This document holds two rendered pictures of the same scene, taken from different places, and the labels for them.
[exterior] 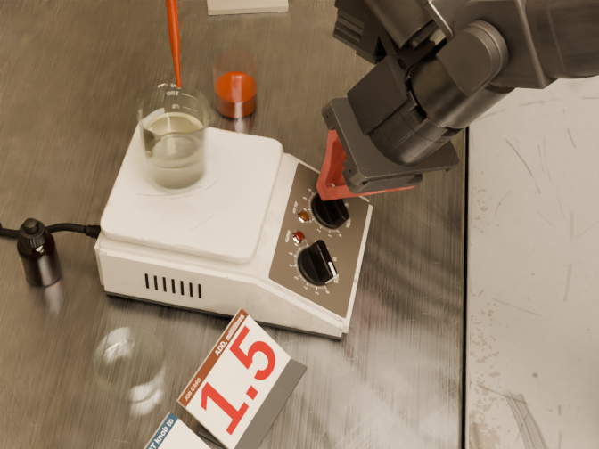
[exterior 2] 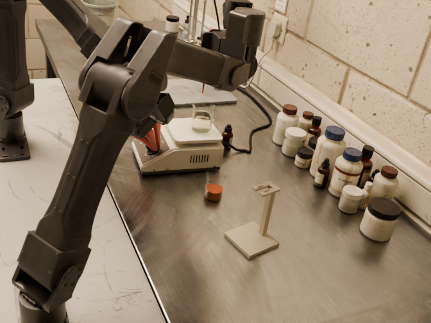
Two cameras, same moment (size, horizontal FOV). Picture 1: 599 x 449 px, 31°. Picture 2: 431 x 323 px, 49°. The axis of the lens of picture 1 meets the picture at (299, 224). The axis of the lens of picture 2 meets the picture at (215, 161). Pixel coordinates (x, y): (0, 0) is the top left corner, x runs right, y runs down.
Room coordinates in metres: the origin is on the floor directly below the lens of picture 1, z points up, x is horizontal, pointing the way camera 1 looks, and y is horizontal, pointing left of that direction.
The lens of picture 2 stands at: (1.45, -0.39, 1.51)
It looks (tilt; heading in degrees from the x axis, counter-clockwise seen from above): 30 degrees down; 149
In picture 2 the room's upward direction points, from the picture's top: 8 degrees clockwise
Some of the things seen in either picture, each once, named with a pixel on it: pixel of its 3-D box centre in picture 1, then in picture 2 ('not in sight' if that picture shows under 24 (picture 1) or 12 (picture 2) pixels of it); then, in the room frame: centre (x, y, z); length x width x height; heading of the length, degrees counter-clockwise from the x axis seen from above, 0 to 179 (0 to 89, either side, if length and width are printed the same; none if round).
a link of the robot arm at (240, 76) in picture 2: not in sight; (234, 43); (0.71, 0.05, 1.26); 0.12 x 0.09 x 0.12; 118
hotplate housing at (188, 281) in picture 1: (227, 226); (181, 146); (0.51, 0.06, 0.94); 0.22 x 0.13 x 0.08; 83
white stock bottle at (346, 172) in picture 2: not in sight; (346, 172); (0.75, 0.38, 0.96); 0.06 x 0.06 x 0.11
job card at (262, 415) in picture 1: (244, 383); not in sight; (0.38, 0.03, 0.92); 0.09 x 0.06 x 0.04; 155
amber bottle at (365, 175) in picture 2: not in sight; (362, 166); (0.74, 0.45, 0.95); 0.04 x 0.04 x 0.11
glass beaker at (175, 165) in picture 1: (178, 141); (201, 116); (0.53, 0.10, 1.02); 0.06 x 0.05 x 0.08; 73
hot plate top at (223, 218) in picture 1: (194, 186); (192, 129); (0.52, 0.08, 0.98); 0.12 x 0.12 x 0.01; 83
